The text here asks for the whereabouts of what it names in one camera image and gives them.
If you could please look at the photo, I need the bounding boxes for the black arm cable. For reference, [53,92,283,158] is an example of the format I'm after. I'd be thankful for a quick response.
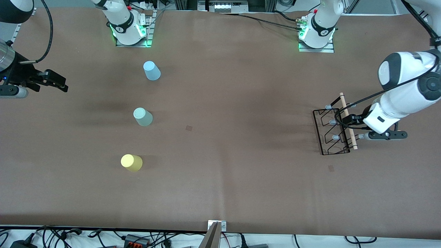
[20,0,54,65]
[334,0,441,131]

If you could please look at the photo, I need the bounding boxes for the black wire cup holder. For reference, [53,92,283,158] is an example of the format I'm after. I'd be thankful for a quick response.
[312,92,365,156]

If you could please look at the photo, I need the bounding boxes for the black power adapter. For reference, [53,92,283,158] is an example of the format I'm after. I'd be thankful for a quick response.
[10,239,38,248]

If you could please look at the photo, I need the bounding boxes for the grey control box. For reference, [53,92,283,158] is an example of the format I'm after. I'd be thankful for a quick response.
[198,0,248,13]

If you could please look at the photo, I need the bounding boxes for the thick black cable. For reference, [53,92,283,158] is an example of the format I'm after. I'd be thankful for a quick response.
[274,10,299,22]

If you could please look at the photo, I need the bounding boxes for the light blue plastic cup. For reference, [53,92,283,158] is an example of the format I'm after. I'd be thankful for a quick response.
[143,61,161,81]

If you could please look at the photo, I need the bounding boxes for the black orange connector block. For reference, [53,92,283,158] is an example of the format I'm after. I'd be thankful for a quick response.
[124,234,151,247]

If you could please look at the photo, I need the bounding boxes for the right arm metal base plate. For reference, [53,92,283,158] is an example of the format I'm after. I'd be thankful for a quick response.
[115,10,154,48]

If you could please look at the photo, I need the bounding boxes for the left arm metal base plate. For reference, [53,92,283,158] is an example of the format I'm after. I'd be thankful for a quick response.
[298,38,335,53]

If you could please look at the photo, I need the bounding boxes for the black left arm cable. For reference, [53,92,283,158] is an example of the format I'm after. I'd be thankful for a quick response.
[334,0,441,131]

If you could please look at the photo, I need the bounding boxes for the yellow plastic cup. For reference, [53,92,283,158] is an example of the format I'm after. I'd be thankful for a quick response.
[120,154,143,172]

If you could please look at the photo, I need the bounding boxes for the pale green plastic cup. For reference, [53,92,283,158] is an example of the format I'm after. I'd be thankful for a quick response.
[133,107,153,127]

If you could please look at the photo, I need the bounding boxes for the aluminium table edge rail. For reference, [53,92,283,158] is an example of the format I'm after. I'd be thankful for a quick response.
[13,8,37,40]

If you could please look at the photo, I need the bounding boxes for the thin black table cable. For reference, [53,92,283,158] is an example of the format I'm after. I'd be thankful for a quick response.
[220,12,305,32]

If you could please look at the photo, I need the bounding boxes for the black looped cable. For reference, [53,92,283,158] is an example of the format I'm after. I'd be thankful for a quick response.
[345,236,377,244]

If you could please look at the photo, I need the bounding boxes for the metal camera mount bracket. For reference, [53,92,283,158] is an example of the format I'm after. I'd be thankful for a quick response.
[199,220,227,248]

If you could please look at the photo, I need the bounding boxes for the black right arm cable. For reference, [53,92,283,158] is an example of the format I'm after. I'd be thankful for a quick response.
[20,0,54,65]

